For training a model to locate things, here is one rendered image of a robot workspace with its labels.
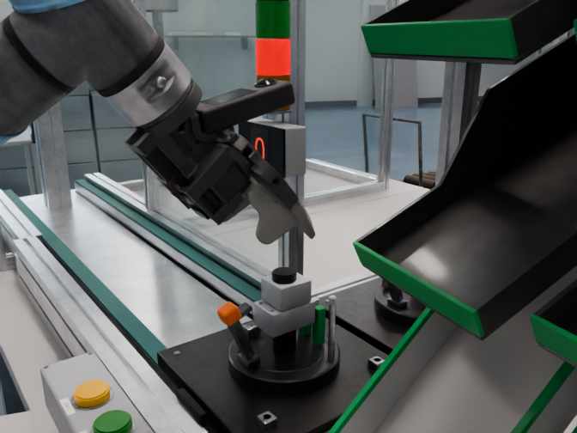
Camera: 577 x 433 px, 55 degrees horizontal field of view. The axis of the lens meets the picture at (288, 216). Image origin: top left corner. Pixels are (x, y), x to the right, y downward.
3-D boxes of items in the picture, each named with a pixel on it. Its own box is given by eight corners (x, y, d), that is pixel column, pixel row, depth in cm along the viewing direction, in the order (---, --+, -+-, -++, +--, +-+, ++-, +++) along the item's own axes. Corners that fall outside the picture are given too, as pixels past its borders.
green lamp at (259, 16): (268, 38, 76) (268, 0, 75) (249, 38, 80) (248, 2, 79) (297, 38, 79) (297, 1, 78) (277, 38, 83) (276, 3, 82)
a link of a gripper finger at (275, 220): (286, 269, 61) (224, 213, 58) (318, 228, 62) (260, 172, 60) (296, 272, 58) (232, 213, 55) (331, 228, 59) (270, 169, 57)
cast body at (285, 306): (273, 338, 65) (272, 283, 63) (252, 324, 69) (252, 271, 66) (328, 318, 70) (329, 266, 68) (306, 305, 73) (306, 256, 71)
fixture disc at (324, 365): (269, 411, 61) (269, 396, 60) (208, 356, 72) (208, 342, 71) (362, 369, 69) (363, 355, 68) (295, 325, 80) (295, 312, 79)
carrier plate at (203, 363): (256, 474, 55) (256, 456, 54) (157, 364, 73) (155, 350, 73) (420, 388, 68) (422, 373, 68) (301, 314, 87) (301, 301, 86)
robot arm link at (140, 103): (144, 39, 54) (181, 39, 47) (174, 75, 56) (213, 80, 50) (89, 94, 52) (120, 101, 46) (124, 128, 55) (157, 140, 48)
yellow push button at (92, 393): (81, 418, 63) (79, 403, 62) (70, 400, 66) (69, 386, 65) (116, 405, 65) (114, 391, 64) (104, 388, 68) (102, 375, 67)
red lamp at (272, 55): (269, 76, 78) (268, 39, 76) (249, 74, 82) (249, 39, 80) (297, 74, 81) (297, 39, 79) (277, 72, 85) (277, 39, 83)
